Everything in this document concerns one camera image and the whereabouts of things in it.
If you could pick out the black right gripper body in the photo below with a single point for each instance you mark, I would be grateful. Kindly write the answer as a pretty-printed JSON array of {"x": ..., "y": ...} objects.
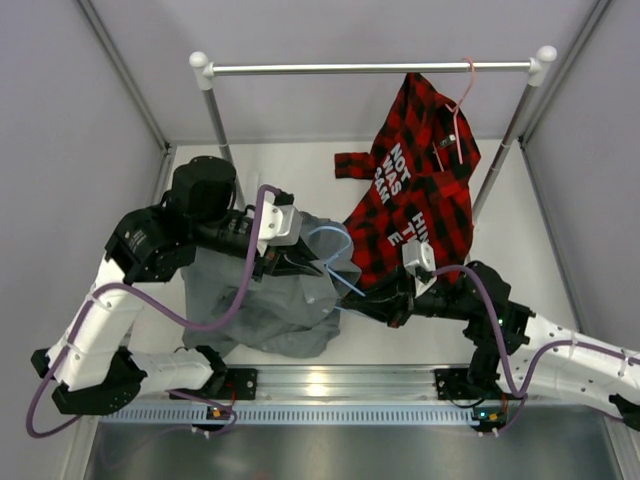
[{"x": 433, "y": 303}]

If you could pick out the slotted grey cable duct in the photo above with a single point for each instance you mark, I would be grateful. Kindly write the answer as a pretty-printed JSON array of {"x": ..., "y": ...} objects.
[{"x": 357, "y": 415}]

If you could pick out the pink wire hanger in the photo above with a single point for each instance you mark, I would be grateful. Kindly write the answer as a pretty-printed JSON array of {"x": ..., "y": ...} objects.
[{"x": 455, "y": 138}]

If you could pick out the grey button shirt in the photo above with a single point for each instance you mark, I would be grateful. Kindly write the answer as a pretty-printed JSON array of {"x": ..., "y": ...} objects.
[{"x": 290, "y": 316}]

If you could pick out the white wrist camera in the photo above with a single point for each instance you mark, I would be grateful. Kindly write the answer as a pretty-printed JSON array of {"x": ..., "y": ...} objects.
[
  {"x": 280, "y": 223},
  {"x": 419, "y": 262}
]

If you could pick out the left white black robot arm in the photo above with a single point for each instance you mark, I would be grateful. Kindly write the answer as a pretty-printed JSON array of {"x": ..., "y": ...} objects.
[{"x": 94, "y": 373}]

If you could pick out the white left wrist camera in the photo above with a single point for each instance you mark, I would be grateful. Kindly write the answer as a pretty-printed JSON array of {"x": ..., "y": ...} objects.
[{"x": 280, "y": 223}]

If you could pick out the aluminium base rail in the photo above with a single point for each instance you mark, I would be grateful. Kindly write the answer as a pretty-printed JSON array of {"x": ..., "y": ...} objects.
[{"x": 333, "y": 384}]

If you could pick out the blue wire hanger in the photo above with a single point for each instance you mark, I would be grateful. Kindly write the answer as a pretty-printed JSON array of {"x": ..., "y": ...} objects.
[{"x": 337, "y": 250}]

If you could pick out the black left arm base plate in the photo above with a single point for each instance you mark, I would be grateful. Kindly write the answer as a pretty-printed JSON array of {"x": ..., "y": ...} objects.
[{"x": 239, "y": 384}]

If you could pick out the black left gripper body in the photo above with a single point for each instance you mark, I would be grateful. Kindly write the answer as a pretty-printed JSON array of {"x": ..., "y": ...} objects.
[{"x": 272, "y": 260}]

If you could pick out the silver clothes rack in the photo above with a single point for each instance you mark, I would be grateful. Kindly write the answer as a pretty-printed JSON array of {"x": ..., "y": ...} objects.
[{"x": 537, "y": 68}]

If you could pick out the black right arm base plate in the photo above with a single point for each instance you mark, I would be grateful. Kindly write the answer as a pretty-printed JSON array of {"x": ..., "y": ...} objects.
[{"x": 455, "y": 383}]

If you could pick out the red black plaid shirt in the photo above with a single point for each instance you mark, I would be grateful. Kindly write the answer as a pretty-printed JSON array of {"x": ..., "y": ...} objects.
[{"x": 408, "y": 196}]

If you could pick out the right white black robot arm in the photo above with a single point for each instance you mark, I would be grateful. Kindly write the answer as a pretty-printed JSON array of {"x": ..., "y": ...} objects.
[{"x": 518, "y": 353}]

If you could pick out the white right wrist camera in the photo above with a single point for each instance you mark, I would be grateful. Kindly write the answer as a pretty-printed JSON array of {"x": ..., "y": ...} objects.
[{"x": 419, "y": 262}]

